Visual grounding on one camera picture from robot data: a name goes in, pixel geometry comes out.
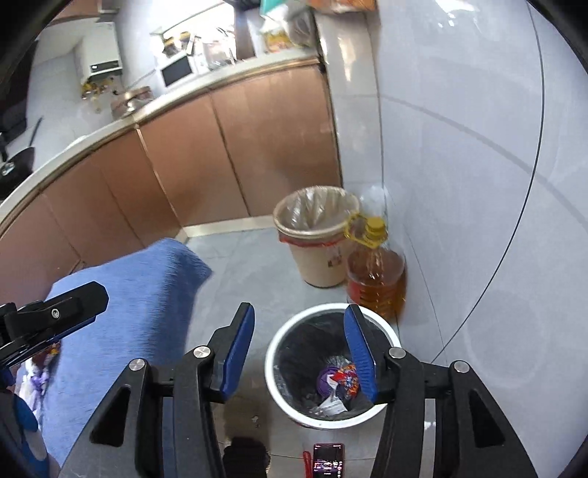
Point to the purple printed wrapper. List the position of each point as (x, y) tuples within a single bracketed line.
[(42, 370)]

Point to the crumpled white paper scrap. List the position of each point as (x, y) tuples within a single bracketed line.
[(334, 405)]

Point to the blue fluffy mat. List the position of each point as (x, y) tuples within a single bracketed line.
[(128, 312)]

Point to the cooking oil bottle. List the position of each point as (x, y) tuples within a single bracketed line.
[(374, 280)]

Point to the yellow food package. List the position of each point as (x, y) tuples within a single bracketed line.
[(278, 41)]

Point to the clear plastic bottle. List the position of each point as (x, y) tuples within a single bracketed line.
[(374, 200)]

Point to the white water heater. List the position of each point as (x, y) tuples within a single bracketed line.
[(99, 50)]

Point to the red smartphone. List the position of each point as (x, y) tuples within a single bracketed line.
[(328, 462)]

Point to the orange patterned cloth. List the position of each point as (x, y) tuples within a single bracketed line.
[(342, 4)]

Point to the black frying pan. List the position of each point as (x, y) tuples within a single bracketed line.
[(18, 161)]

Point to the black shoe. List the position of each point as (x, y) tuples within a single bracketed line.
[(246, 457)]

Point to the brown kitchen cabinet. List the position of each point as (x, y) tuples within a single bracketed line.
[(183, 156)]

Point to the colourful snack wrapper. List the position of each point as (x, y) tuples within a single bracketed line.
[(340, 377)]

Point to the white trash bin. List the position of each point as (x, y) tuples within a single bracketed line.
[(287, 340)]

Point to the metal pot with lid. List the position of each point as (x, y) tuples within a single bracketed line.
[(131, 101)]

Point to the teal plastic bag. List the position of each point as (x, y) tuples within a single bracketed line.
[(273, 5)]

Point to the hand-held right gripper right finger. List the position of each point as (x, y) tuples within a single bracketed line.
[(360, 354)]

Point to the jars on microwave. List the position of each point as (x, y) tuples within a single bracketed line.
[(179, 43)]

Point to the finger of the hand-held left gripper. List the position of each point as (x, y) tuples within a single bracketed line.
[(55, 313)]

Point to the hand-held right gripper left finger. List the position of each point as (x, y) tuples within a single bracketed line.
[(239, 351)]

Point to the white microwave oven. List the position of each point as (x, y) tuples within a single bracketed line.
[(177, 70)]

